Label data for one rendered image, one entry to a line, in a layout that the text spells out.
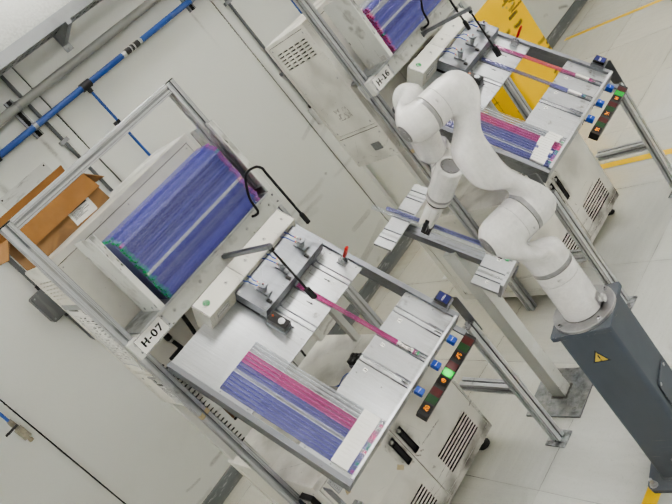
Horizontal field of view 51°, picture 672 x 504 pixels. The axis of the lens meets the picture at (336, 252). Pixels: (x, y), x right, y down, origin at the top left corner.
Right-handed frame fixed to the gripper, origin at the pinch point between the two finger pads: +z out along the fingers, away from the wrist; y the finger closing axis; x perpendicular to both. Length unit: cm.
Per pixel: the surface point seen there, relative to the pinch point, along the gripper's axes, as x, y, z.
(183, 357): -49, 73, 28
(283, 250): -41, 25, 18
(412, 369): 18.1, 39.6, 20.2
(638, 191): 71, -142, 72
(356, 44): -69, -77, 7
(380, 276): -7.6, 13.5, 19.8
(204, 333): -48, 63, 27
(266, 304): -35, 46, 19
